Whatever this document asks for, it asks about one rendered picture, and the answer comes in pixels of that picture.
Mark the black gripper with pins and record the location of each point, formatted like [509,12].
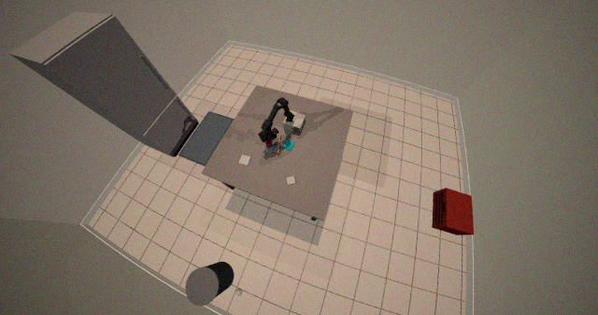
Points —
[275,130]

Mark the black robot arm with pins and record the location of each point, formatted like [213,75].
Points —
[267,124]

